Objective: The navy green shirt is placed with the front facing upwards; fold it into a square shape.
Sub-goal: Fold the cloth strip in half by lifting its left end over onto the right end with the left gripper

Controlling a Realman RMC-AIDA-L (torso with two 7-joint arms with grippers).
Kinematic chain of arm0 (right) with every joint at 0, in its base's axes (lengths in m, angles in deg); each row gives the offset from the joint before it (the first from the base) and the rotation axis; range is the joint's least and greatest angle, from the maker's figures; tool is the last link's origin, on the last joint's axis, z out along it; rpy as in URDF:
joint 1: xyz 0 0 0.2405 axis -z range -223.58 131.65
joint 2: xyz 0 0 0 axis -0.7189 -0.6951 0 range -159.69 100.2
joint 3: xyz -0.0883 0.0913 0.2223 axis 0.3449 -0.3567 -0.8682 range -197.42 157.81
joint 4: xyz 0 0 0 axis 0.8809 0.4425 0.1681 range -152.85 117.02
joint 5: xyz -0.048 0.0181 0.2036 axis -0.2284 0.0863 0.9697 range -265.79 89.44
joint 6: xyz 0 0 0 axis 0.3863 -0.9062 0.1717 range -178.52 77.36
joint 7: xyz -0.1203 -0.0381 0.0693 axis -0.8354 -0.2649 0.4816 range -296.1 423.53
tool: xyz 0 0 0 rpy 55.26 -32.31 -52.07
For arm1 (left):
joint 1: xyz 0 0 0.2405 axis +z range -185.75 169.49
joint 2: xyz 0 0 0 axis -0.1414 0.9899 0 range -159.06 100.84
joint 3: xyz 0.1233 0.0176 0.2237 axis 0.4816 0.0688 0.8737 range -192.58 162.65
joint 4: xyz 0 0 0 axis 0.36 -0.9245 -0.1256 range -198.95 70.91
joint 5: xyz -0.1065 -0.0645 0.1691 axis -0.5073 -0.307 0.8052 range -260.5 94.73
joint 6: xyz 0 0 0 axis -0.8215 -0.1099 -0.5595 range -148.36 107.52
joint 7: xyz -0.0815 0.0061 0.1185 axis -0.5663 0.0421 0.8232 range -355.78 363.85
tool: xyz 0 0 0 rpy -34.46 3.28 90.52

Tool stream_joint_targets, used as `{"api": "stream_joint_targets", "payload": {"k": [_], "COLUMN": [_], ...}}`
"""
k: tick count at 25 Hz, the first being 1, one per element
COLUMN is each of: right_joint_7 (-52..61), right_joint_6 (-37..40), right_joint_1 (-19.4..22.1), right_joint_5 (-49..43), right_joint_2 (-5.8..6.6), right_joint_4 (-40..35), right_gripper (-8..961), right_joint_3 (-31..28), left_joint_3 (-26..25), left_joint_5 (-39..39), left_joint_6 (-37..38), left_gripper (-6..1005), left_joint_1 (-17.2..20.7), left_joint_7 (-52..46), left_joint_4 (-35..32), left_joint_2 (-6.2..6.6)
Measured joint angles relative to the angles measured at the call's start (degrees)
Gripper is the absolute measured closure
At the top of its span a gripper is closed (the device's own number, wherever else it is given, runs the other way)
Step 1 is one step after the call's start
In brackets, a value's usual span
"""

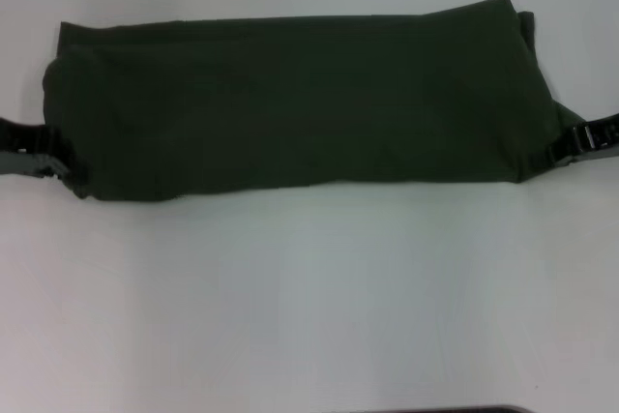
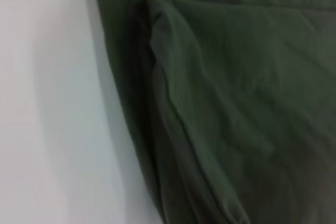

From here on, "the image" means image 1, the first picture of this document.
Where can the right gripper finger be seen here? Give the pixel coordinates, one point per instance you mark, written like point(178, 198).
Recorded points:
point(556, 159)
point(580, 139)

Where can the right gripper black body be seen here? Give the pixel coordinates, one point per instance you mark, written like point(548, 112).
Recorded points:
point(607, 142)

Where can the dark green printed t-shirt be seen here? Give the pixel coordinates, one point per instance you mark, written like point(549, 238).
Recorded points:
point(314, 108)

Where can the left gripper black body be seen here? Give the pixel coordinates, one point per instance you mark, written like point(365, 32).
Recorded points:
point(21, 152)

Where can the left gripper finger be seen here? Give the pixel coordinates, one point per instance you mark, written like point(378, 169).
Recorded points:
point(55, 170)
point(60, 142)

